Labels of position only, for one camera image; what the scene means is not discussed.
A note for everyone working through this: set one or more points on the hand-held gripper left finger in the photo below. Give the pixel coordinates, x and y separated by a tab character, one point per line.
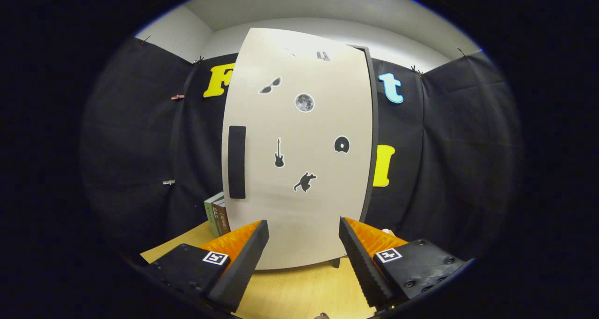
243	267

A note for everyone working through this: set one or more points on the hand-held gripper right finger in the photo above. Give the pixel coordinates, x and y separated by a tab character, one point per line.
362	267

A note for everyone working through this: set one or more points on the beige cabinet door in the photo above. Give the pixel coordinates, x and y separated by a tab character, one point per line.
304	216

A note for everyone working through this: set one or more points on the green book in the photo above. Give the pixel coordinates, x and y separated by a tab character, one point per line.
211	213

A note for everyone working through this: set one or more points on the dark grey cabinet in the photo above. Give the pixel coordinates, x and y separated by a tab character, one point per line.
375	122

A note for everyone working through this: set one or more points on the black backdrop cloth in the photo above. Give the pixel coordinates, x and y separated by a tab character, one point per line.
468	146

